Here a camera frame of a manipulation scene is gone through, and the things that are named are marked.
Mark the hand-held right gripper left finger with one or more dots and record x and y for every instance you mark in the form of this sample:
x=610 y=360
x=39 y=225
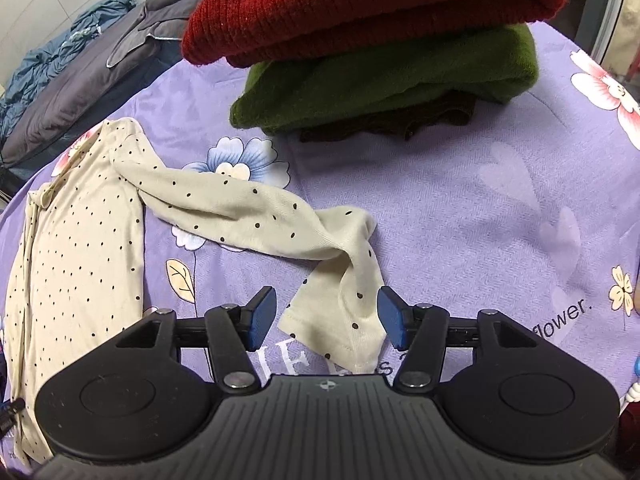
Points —
x=262 y=317

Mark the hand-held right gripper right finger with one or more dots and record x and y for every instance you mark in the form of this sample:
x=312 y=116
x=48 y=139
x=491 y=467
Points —
x=390 y=317

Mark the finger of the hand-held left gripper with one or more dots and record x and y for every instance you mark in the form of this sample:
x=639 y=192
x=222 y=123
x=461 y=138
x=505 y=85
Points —
x=11 y=410

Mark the cream polka dot shirt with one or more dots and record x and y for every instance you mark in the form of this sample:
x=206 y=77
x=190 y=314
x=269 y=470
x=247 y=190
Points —
x=75 y=235

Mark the purple floral bedsheet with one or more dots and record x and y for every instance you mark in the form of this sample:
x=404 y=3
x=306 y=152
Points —
x=450 y=185

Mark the dark brown garment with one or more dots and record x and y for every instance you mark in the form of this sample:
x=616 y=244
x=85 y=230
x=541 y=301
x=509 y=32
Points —
x=390 y=122

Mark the green knitted sweater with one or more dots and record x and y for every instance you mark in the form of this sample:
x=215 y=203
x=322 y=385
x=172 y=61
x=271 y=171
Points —
x=375 y=90

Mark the small white blue toy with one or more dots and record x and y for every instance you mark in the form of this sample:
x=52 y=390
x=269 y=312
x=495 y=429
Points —
x=632 y=385

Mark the dark red cloth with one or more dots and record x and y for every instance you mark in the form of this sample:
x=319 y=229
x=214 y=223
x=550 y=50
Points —
x=631 y=432

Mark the dark grey quilt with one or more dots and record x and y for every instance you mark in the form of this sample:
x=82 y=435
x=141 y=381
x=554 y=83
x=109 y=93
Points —
x=75 y=85

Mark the red knitted sweater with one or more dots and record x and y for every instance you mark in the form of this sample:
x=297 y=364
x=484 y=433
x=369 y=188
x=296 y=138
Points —
x=350 y=5

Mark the grey garment with piping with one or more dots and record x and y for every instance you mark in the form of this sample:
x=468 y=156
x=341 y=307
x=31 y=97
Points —
x=165 y=10

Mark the blue crumpled blanket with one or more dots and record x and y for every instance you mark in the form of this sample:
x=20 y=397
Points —
x=40 y=60

